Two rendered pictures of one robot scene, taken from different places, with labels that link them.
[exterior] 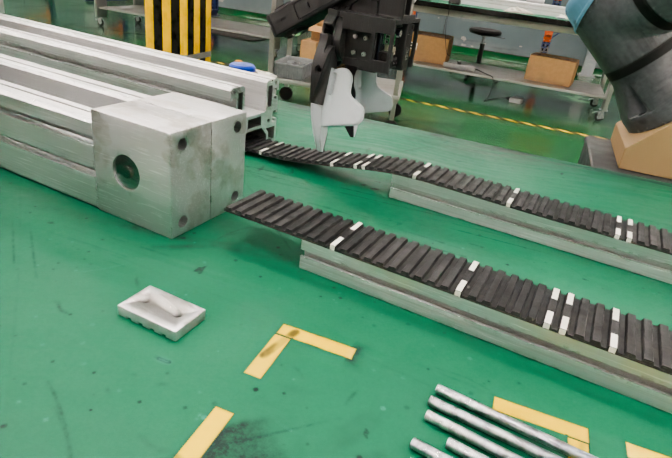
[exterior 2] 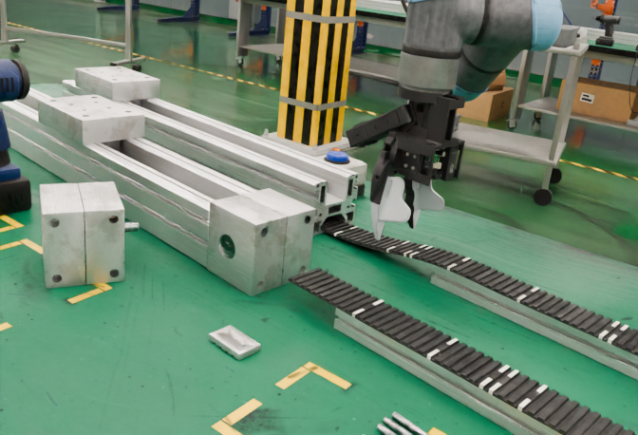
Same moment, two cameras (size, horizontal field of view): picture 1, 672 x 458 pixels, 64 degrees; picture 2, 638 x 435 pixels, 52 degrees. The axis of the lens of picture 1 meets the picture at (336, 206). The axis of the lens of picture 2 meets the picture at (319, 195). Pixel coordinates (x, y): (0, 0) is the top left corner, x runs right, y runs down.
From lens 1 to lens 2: 33 cm
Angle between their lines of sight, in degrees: 17
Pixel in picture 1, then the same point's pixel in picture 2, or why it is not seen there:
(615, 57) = not seen: outside the picture
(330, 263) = (354, 327)
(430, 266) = (419, 337)
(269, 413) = (283, 407)
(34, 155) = (170, 226)
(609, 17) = not seen: outside the picture
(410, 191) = (447, 280)
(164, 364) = (230, 371)
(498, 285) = (462, 356)
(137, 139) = (235, 225)
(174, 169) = (257, 248)
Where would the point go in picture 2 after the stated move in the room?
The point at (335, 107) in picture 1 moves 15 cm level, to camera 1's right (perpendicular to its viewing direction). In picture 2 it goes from (389, 207) to (503, 230)
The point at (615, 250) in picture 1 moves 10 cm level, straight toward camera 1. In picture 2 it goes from (604, 349) to (556, 379)
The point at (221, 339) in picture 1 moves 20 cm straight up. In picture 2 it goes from (267, 364) to (282, 179)
